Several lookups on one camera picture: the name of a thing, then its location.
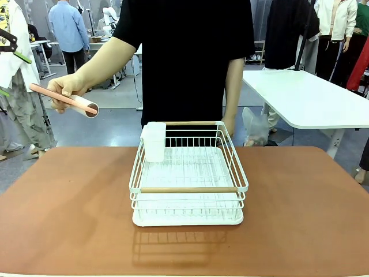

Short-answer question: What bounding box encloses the pink lint roller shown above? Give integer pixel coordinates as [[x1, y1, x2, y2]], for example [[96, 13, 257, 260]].
[[29, 83, 100, 119]]

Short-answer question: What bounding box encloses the mannequin in black garment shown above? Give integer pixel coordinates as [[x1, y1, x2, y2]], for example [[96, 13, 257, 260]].
[[263, 0, 321, 70]]

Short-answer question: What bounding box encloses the person's left forearm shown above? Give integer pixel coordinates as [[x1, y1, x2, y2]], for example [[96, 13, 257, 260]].
[[222, 57, 245, 123]]

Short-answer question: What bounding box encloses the white wire dish rack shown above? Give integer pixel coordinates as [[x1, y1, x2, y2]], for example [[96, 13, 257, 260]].
[[129, 121, 250, 216]]

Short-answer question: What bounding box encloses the person's black shirt torso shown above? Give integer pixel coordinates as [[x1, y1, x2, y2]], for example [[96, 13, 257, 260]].
[[112, 0, 256, 130]]

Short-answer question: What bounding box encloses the black hanging cable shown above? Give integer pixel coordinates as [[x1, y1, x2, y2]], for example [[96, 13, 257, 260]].
[[132, 54, 144, 104]]

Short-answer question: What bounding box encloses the person's right hand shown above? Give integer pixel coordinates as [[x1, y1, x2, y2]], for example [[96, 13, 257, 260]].
[[47, 72, 88, 114]]

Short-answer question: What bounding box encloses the mannequin in white jacket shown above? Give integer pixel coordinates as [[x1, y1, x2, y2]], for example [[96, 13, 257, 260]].
[[313, 0, 359, 82]]

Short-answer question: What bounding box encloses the mannequin in green shirt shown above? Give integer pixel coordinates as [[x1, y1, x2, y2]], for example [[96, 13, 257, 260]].
[[331, 0, 369, 89]]

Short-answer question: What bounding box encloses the bystander in blue shirt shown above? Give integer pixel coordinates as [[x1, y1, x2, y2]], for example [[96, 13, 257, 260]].
[[48, 0, 91, 75]]

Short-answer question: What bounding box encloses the white rounded side table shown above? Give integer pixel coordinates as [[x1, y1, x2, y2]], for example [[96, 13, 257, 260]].
[[242, 70, 369, 160]]

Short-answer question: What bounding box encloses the shoe rack with shoes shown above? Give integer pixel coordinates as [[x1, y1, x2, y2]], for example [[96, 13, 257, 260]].
[[244, 40, 266, 66]]

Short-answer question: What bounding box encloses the white plastic drip tray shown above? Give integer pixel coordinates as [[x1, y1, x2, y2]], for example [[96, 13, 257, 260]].
[[131, 145, 244, 227]]

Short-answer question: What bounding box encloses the white background desk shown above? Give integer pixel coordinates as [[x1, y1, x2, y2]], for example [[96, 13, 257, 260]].
[[28, 39, 58, 79]]

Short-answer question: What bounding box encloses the seated person in black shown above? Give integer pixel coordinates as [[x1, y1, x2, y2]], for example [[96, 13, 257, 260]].
[[27, 24, 53, 60]]

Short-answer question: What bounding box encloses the clear plastic bag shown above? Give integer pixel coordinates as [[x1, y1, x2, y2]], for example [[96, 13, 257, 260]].
[[242, 107, 270, 147]]

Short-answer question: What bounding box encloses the person's right forearm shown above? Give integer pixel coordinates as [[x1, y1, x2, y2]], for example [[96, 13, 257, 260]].
[[70, 36, 142, 93]]

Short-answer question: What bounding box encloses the person's left hand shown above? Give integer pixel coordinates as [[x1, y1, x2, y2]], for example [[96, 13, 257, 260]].
[[221, 116, 236, 140]]

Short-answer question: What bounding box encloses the black stand pole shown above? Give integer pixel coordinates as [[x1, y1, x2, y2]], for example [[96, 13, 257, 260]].
[[293, 0, 317, 73]]

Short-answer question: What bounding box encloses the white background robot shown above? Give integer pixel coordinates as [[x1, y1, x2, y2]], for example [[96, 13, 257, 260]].
[[96, 6, 119, 38]]

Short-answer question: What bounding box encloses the white plastic cutlery cup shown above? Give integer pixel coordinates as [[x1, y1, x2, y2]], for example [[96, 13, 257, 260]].
[[140, 121, 167, 163]]

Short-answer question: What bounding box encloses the red hanging garment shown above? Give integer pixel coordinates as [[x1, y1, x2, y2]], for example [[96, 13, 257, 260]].
[[345, 36, 369, 92]]

